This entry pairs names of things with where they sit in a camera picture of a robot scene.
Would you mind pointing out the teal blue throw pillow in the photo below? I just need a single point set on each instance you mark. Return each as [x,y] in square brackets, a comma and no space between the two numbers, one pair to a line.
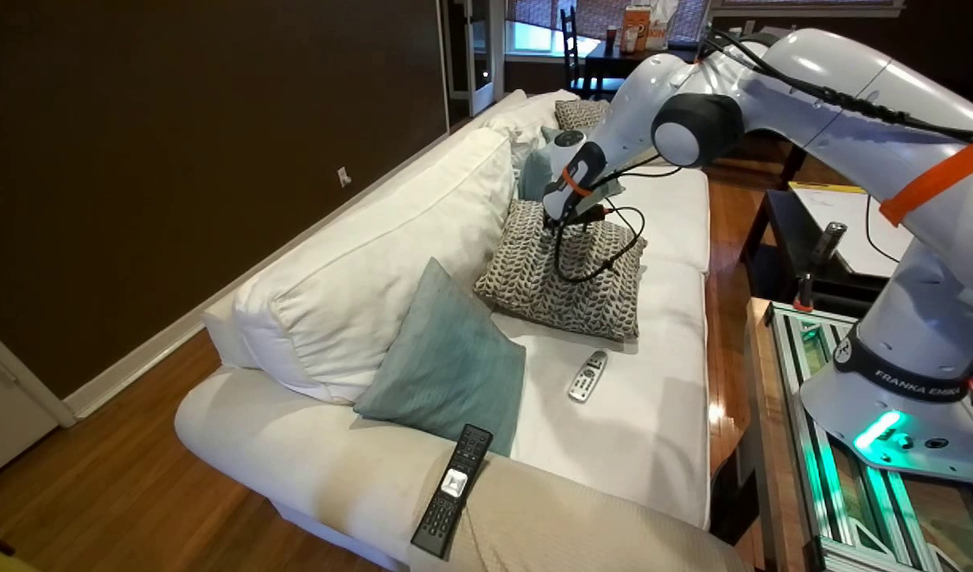
[442,366]
[536,174]

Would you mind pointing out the aluminium profile base frame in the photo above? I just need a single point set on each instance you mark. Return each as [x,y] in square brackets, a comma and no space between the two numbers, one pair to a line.
[825,495]

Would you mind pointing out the beige and black patterned pillow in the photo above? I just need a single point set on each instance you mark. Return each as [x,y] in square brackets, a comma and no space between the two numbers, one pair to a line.
[561,273]

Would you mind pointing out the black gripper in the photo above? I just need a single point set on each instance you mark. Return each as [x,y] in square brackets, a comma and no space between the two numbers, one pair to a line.
[571,201]

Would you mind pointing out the black remote control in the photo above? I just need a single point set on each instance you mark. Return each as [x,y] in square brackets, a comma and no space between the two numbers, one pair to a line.
[451,493]

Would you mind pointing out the black chair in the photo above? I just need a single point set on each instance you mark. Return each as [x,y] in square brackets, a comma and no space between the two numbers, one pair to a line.
[584,48]

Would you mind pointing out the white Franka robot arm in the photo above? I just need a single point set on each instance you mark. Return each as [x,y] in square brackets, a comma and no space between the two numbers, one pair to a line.
[825,83]

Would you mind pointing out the white fabric sofa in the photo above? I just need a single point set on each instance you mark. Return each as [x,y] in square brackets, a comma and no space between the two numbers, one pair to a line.
[346,296]

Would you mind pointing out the silver remote control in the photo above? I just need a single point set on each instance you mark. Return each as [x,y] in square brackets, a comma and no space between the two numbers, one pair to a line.
[585,378]

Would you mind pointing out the black clamp tool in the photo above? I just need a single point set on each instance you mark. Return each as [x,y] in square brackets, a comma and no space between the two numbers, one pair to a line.
[821,258]

